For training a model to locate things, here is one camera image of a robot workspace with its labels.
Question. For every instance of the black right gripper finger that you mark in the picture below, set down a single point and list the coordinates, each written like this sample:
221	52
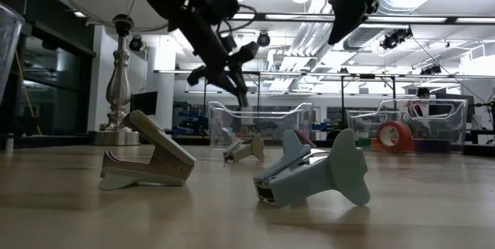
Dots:
348	13

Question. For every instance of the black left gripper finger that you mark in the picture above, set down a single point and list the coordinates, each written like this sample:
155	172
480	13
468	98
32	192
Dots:
239	86
224	82

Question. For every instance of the lavender staple remover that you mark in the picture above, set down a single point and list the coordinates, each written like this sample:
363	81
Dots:
305	138

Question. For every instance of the pale green staple remover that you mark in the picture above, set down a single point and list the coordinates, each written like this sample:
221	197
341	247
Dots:
170	160

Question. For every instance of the red tape roll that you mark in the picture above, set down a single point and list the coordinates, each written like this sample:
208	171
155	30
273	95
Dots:
406	129

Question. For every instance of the green tape roll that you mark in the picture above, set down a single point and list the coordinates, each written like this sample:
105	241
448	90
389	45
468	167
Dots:
365	143

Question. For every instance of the light blue staple remover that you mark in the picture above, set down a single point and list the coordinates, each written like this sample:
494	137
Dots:
321	179

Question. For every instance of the black ceiling spotlight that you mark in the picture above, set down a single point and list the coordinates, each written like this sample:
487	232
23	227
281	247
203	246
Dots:
431	70
136	43
394	38
263	39

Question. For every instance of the clear plastic bin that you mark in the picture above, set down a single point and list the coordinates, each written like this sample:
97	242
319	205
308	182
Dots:
278	125
444	129
9	48

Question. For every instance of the overhead light bar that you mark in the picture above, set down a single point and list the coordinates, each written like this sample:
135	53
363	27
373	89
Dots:
406	19

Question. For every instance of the black monitor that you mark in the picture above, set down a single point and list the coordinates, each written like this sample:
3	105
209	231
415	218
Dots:
471	106
144	104

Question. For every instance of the white shade silver table lamp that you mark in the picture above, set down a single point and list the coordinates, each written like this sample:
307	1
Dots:
120	86

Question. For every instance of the person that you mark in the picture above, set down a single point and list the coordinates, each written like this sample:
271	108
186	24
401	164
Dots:
423	92

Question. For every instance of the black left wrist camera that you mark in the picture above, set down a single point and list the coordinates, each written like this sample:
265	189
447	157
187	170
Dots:
220	1

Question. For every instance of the black workstation frame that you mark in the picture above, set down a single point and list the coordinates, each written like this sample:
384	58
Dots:
294	74

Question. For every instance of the black aluminium table frame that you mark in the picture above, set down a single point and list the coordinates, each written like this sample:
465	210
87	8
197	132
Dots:
46	140

